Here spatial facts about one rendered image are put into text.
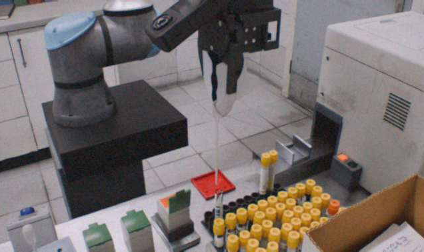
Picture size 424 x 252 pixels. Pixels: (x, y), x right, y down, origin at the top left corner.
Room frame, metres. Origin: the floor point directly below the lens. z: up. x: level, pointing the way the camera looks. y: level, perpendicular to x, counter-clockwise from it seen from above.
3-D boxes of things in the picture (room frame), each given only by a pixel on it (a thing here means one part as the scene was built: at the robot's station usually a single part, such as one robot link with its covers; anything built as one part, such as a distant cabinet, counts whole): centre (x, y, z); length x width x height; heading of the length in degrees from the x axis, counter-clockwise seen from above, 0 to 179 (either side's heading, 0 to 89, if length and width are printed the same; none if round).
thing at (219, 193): (0.48, -0.01, 0.93); 0.01 x 0.01 x 0.10; 30
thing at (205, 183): (0.62, 0.00, 0.88); 0.07 x 0.07 x 0.01; 29
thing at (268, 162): (0.52, -0.08, 0.93); 0.17 x 0.09 x 0.11; 120
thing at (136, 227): (0.45, 0.13, 0.91); 0.05 x 0.04 x 0.07; 29
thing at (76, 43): (0.82, 0.30, 1.11); 0.13 x 0.12 x 0.14; 119
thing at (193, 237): (0.49, 0.07, 0.89); 0.09 x 0.05 x 0.04; 32
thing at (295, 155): (0.68, -0.19, 0.92); 0.21 x 0.07 x 0.05; 119
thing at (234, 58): (0.46, -0.02, 1.21); 0.05 x 0.02 x 0.09; 30
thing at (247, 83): (0.47, -0.04, 1.17); 0.06 x 0.03 x 0.09; 120
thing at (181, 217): (0.49, 0.07, 0.92); 0.05 x 0.04 x 0.06; 32
